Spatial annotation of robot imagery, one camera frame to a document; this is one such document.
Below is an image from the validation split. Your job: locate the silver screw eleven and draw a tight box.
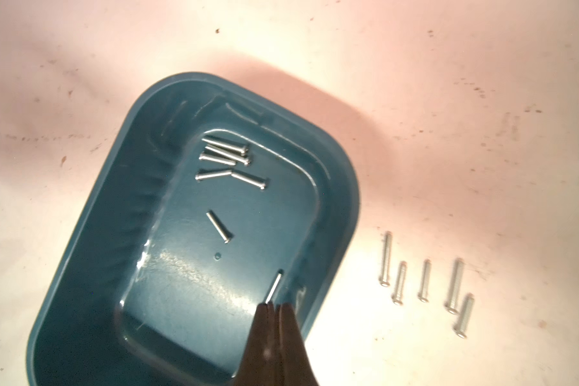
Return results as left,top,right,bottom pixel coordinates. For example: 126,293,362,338
204,145,251,166

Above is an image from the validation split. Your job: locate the silver screw ten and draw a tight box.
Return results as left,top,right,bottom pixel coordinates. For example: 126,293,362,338
199,153,236,167

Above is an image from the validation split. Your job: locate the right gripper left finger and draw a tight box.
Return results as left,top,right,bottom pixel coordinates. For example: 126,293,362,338
233,302,277,385

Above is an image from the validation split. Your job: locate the silver screw twelve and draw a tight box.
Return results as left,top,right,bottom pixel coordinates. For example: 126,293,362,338
202,136,249,156

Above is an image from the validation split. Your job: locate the silver screw four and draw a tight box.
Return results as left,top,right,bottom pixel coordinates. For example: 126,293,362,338
392,262,407,306

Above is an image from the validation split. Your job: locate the silver screw three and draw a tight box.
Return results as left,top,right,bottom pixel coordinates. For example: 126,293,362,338
445,258,465,315

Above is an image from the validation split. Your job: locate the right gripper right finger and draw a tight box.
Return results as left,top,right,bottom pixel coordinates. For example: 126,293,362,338
276,303,318,386

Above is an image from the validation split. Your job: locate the silver screw six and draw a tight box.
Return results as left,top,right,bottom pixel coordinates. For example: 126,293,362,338
265,270,284,303

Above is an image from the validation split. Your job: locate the silver screw one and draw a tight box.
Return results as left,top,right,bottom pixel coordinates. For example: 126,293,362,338
379,232,393,287

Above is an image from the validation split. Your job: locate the silver screw nine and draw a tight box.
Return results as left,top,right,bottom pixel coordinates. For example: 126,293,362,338
195,169,233,182

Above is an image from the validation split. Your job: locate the silver screw five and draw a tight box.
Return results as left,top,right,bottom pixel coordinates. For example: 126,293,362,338
454,294,474,339

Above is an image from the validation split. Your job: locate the silver screw two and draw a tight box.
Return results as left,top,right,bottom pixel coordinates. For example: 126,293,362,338
418,259,432,303

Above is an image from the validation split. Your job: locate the silver screw eight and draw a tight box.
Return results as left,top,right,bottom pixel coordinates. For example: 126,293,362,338
231,170,267,190

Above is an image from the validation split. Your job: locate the silver screw seven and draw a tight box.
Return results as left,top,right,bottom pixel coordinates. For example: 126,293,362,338
206,210,233,244

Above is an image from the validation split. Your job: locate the teal plastic storage tray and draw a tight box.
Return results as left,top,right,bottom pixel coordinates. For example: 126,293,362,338
27,72,360,385

